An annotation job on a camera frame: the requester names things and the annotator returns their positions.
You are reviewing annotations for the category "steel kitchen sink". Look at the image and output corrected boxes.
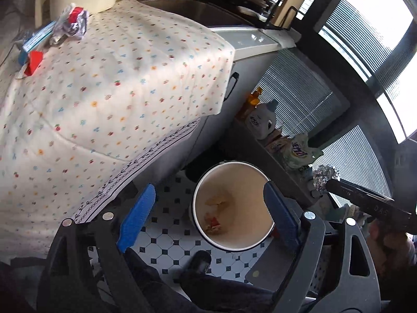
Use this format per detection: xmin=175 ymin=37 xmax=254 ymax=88
xmin=140 ymin=0 xmax=258 ymax=28

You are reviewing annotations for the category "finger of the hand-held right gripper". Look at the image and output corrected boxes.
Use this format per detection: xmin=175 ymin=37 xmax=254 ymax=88
xmin=326 ymin=179 xmax=417 ymax=235

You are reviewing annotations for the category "person's right hand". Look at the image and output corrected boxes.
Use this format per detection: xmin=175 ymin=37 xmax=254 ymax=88
xmin=368 ymin=220 xmax=417 ymax=269

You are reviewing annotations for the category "dark low shelf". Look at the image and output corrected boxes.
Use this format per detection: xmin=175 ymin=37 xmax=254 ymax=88
xmin=225 ymin=117 xmax=320 ymax=207

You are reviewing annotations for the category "window with blinds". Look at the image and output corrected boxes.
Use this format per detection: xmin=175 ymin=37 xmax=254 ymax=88
xmin=257 ymin=0 xmax=417 ymax=209

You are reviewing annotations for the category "black cabinet handle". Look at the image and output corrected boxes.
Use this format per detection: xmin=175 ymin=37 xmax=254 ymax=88
xmin=224 ymin=72 xmax=240 ymax=101

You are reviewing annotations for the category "floral white tablecloth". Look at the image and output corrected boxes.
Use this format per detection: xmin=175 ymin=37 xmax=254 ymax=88
xmin=0 ymin=0 xmax=235 ymax=261

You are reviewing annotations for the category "orange bottle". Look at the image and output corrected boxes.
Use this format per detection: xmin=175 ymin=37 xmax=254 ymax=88
xmin=237 ymin=87 xmax=263 ymax=121

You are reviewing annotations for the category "crumpled red white wrapper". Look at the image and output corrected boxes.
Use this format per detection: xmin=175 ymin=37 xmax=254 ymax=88
xmin=54 ymin=3 xmax=90 ymax=40

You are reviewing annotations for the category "red plastic scrap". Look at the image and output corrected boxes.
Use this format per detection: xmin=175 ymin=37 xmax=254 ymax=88
xmin=24 ymin=51 xmax=44 ymax=76

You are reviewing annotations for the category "aluminium foil ball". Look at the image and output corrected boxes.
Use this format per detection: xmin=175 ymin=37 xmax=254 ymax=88
xmin=312 ymin=165 xmax=341 ymax=194

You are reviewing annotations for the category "person's dark trouser leg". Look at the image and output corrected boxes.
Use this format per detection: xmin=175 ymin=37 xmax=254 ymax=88
xmin=127 ymin=249 xmax=277 ymax=313

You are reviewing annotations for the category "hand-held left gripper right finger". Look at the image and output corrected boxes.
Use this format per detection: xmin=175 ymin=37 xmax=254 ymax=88
xmin=262 ymin=180 xmax=383 ymax=313

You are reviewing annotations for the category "white sink cabinet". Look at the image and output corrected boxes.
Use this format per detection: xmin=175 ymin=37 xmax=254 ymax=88
xmin=182 ymin=26 xmax=298 ymax=178

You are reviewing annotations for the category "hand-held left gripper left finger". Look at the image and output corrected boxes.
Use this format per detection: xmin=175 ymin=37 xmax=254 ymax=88
xmin=37 ymin=183 xmax=157 ymax=313

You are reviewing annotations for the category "crumpled yellowish paper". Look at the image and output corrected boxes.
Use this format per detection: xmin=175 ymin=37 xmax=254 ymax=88
xmin=205 ymin=196 xmax=232 ymax=211

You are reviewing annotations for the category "crumpled red yellow wrapper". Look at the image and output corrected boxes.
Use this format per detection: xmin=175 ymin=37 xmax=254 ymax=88
xmin=204 ymin=213 xmax=226 ymax=235

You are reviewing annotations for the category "white round waste bin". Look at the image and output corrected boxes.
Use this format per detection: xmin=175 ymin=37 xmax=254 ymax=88
xmin=189 ymin=160 xmax=276 ymax=252

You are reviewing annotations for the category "black dish rack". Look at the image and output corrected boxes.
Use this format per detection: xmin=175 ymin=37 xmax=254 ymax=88
xmin=257 ymin=5 xmax=306 ymax=31

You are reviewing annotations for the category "printed refill pouch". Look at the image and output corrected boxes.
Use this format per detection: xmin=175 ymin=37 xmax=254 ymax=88
xmin=283 ymin=133 xmax=324 ymax=171

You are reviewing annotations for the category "white detergent bottle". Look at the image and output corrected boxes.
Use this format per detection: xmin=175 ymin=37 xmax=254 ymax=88
xmin=247 ymin=99 xmax=280 ymax=138

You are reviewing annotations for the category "blue medicine box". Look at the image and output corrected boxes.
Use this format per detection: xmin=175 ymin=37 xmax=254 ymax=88
xmin=18 ymin=20 xmax=57 ymax=66

